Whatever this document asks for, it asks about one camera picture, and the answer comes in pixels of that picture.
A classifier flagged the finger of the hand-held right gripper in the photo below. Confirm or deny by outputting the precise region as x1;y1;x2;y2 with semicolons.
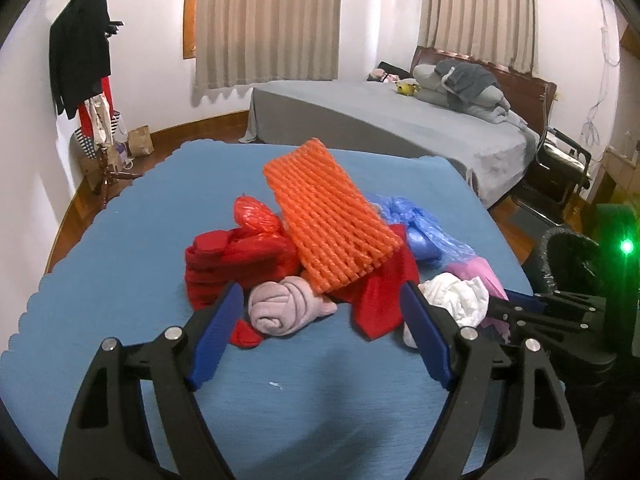
486;299;603;347
504;288;607;317

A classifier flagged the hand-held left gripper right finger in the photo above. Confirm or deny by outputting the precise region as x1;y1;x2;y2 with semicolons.
399;280;586;480

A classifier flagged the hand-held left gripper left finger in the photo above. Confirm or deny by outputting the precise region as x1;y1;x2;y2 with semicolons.
57;282;246;480

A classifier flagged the bin with black liner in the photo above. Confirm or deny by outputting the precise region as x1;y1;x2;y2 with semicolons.
524;226;607;302

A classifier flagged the blue plastic bag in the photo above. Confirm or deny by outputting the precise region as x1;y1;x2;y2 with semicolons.
366;194;477;269

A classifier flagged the red plastic bag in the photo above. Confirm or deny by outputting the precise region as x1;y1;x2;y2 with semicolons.
234;192;289;237

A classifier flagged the orange foam net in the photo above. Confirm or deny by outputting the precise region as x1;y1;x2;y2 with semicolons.
263;137;404;295

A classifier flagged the white rolled sock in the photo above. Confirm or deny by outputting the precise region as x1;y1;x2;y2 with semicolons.
402;274;491;351

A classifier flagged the pink plastic bag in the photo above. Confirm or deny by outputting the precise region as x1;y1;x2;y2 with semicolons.
442;256;509;302

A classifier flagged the rolled grey sock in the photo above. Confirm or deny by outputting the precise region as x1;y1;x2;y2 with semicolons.
247;276;339;339

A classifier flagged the red knitted cloth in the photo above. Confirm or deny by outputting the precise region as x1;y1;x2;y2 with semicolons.
184;227;302;312

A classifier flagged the blue tablecloth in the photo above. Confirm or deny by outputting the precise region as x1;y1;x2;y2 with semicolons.
0;139;537;480

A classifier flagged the white cabinet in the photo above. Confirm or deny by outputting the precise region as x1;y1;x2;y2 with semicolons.
596;144;640;207

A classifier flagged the black metal chair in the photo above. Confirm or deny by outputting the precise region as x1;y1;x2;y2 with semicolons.
514;127;594;227

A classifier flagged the folded grey blanket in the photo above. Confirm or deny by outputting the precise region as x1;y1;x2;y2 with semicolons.
479;104;527;132

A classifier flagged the wooden coat rack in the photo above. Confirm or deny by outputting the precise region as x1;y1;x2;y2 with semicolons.
82;0;147;211

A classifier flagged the grey pillow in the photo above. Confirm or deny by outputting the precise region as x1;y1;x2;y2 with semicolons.
411;63;452;92
416;85;512;114

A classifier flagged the white plastic bag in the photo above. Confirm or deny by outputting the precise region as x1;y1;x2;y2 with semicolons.
112;139;134;171

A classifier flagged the grey pillows and blanket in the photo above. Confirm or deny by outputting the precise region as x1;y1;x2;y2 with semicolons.
414;46;557;137

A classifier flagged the brown paper bag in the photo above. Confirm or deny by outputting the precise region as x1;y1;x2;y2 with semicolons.
127;124;155;158

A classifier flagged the bed with grey sheet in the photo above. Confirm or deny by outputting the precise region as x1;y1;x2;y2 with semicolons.
239;79;542;209

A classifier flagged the dark grey garment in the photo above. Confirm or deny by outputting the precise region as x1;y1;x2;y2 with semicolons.
434;59;502;111

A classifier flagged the striped tote bag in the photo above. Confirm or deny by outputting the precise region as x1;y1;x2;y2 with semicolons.
72;110;127;162

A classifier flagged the cream cloth bag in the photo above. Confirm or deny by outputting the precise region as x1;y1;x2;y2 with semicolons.
84;94;117;144

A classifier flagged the red garment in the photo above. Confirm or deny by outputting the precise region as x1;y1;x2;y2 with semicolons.
75;76;115;139

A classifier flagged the pink and black cushion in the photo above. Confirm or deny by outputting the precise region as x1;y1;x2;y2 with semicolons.
367;61;412;84

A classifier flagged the narrow beige curtain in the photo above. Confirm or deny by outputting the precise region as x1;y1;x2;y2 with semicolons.
417;0;539;79

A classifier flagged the wide beige curtain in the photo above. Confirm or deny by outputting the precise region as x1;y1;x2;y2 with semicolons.
192;0;344;107

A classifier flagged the black coat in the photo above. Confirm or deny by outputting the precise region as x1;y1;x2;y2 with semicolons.
48;0;124;121

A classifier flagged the white wall cable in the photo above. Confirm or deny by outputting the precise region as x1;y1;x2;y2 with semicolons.
581;7;622;147

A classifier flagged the wooden window frame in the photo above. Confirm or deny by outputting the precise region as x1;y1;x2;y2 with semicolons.
182;0;202;60

